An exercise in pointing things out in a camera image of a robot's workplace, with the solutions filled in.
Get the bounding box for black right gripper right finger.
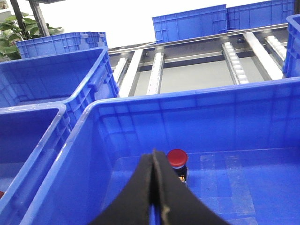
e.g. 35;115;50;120
152;150;228;225

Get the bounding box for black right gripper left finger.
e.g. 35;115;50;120
90;154;156;225

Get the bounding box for red button sideways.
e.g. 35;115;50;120
166;149;188;186

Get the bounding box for right blue plastic bin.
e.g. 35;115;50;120
21;77;300;225

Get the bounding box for blue plastic bin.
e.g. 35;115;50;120
21;77;300;225
0;104;71;225

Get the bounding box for left blue plastic bin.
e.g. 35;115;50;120
0;104;71;225

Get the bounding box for white roller track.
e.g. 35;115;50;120
146;52;164;95

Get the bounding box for rear left blue bin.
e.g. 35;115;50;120
0;47;119;128

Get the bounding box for rear right blue bin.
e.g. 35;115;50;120
283;14;300;78

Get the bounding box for far blue crate left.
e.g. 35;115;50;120
152;4;227;44

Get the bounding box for blue crate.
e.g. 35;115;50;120
152;4;227;44
226;0;295;30

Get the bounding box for green potted plant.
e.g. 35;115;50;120
0;12;63;61

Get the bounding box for far blue crate right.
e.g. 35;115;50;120
226;0;295;30

